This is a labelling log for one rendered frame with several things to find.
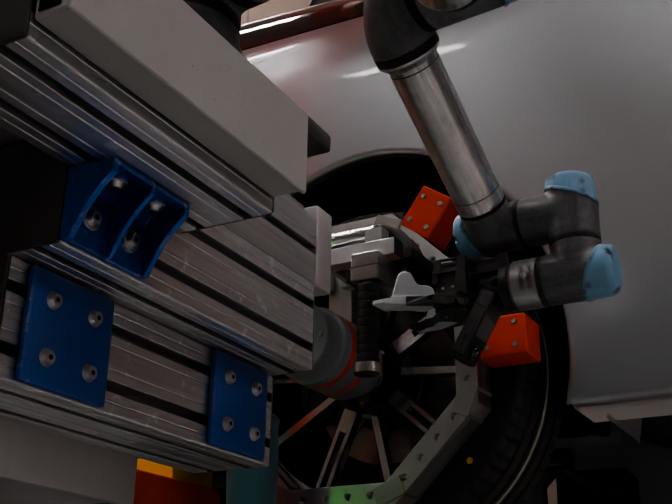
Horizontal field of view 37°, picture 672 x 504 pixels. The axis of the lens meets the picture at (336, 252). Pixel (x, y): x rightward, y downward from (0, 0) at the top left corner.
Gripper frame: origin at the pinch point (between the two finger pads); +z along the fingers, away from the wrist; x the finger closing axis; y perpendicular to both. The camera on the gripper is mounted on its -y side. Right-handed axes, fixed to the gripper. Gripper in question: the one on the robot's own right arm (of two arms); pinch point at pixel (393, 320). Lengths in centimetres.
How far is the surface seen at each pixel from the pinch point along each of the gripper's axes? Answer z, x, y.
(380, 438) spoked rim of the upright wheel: 18.2, -30.8, -11.0
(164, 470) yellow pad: 68, -30, -13
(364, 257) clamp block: 4.3, 1.6, 10.8
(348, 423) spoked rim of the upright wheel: 25.0, -30.8, -7.5
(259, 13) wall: 310, -397, 417
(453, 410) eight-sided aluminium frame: -1.1, -20.1, -10.1
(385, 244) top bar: 2.0, -1.4, 13.8
